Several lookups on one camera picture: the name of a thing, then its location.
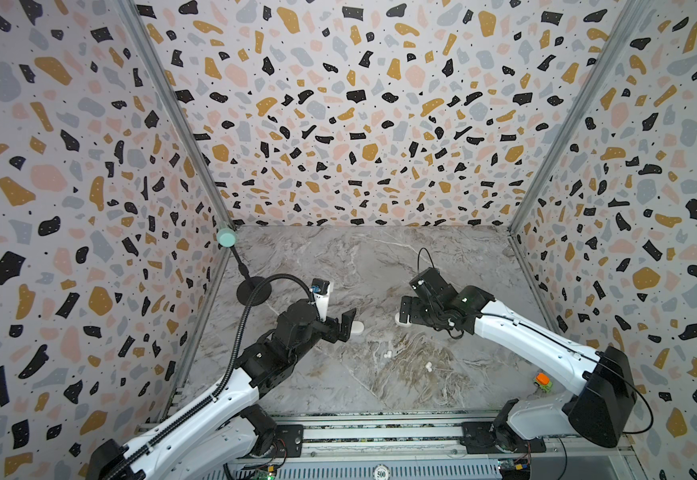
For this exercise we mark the orange green connector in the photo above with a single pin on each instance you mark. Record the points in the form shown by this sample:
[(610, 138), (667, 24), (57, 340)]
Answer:
[(543, 382)]

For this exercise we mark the mint green microphone on stand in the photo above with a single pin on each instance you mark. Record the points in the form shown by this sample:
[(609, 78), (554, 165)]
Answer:
[(252, 290)]

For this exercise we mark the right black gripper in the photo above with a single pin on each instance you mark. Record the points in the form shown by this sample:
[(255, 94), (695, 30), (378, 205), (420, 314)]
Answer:
[(423, 306)]

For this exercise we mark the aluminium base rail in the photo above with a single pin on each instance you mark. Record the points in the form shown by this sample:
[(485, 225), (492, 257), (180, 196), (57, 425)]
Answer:
[(421, 447)]

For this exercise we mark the white earbud charging case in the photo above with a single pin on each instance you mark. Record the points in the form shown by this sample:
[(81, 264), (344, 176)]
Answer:
[(357, 328)]

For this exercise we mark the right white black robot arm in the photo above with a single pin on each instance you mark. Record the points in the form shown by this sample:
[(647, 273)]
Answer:
[(597, 396)]

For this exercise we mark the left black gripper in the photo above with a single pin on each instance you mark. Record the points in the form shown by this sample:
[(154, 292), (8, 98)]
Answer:
[(335, 332)]

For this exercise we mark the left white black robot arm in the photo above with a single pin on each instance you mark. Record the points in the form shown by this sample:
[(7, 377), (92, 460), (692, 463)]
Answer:
[(226, 422)]

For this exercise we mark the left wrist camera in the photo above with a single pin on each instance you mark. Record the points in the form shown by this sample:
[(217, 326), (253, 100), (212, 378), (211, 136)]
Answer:
[(321, 290)]

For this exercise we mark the poker chip 500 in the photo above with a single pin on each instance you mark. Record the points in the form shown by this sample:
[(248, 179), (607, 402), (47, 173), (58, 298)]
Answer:
[(381, 472)]

